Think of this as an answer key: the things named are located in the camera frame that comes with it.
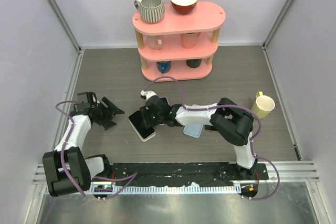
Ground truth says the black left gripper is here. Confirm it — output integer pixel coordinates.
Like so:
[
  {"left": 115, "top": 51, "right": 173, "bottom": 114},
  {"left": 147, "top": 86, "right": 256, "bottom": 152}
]
[{"left": 93, "top": 98, "right": 123, "bottom": 130}]

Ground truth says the beige phone case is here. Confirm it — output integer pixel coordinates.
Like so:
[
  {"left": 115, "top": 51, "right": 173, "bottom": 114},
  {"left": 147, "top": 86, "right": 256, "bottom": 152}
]
[{"left": 128, "top": 110, "right": 156, "bottom": 143}]

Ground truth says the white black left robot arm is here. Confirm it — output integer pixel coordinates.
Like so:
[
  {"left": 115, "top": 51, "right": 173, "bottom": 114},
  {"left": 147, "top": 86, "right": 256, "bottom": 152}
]
[{"left": 43, "top": 92, "right": 124, "bottom": 197}]

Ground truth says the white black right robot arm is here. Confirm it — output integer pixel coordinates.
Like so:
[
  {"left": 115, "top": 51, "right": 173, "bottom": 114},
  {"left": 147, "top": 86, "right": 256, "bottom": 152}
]
[{"left": 140, "top": 91, "right": 261, "bottom": 179}]

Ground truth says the light blue phone case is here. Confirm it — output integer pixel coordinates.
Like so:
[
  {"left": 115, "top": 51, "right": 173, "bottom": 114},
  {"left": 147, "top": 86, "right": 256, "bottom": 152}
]
[{"left": 180, "top": 104, "right": 209, "bottom": 138}]

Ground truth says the blue mug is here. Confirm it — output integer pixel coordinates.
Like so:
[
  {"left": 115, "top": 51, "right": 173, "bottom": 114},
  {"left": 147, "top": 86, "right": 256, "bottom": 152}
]
[{"left": 156, "top": 61, "right": 171, "bottom": 74}]

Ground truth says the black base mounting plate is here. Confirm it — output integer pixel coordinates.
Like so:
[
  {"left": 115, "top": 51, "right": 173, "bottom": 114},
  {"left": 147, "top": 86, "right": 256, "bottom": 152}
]
[{"left": 97, "top": 162, "right": 269, "bottom": 187}]

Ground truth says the black gold smartphone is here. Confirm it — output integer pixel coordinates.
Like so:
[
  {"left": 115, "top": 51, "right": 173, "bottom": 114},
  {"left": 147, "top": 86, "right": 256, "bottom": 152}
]
[{"left": 204, "top": 125, "right": 217, "bottom": 132}]

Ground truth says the black cup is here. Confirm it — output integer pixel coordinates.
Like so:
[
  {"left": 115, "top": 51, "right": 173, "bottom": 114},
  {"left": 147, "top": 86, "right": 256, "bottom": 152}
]
[{"left": 186, "top": 59, "right": 202, "bottom": 69}]

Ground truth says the pale pink mug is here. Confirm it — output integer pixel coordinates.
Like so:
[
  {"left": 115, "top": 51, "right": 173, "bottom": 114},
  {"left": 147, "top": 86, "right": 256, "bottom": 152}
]
[{"left": 146, "top": 36, "right": 162, "bottom": 50}]

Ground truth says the pink three-tier shelf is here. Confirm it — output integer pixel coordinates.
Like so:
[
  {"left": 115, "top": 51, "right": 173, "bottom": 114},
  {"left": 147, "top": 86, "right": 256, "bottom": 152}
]
[{"left": 132, "top": 2, "right": 226, "bottom": 81}]

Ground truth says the pink cup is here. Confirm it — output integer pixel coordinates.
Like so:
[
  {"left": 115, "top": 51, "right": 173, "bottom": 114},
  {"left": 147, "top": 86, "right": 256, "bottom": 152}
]
[{"left": 181, "top": 33, "right": 201, "bottom": 49}]

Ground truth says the grey striped mug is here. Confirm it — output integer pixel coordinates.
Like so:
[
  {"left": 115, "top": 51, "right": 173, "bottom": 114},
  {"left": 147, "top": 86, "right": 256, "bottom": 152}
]
[{"left": 134, "top": 0, "right": 165, "bottom": 24}]

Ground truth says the yellow mug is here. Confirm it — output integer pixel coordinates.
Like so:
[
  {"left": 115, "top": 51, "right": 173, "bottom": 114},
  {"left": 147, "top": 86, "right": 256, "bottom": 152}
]
[{"left": 251, "top": 91, "right": 275, "bottom": 119}]

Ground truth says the red white bowl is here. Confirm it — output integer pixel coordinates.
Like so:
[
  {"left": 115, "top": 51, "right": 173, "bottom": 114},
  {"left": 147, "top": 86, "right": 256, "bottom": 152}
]
[{"left": 170, "top": 0, "right": 198, "bottom": 15}]

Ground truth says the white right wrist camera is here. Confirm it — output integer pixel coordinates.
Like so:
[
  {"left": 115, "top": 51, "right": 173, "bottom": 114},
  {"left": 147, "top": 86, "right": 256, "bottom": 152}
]
[{"left": 140, "top": 90, "right": 156, "bottom": 101}]

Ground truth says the white slotted cable duct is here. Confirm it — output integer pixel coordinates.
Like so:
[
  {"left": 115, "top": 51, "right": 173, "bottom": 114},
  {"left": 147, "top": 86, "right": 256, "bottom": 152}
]
[{"left": 45, "top": 184, "right": 242, "bottom": 195}]

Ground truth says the aluminium front rail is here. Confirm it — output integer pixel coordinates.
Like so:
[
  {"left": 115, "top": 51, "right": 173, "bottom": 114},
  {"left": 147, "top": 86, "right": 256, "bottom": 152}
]
[{"left": 33, "top": 160, "right": 320, "bottom": 184}]

